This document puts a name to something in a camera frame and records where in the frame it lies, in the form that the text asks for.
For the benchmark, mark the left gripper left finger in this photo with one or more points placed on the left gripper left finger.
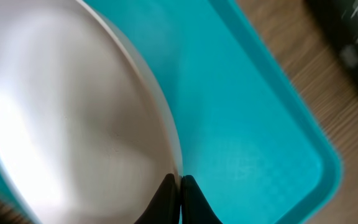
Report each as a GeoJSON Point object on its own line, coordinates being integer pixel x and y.
{"type": "Point", "coordinates": [164, 207]}

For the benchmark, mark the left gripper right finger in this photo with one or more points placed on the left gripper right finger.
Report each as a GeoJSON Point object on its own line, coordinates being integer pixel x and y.
{"type": "Point", "coordinates": [195, 209]}

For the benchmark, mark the large white plate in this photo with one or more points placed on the large white plate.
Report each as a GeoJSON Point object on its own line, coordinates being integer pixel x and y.
{"type": "Point", "coordinates": [86, 135]}

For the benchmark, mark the teal plastic serving tray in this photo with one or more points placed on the teal plastic serving tray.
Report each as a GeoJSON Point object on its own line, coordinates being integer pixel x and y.
{"type": "Point", "coordinates": [246, 137]}

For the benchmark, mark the black plastic tray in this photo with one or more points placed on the black plastic tray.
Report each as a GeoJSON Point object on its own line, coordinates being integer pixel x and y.
{"type": "Point", "coordinates": [338, 21]}

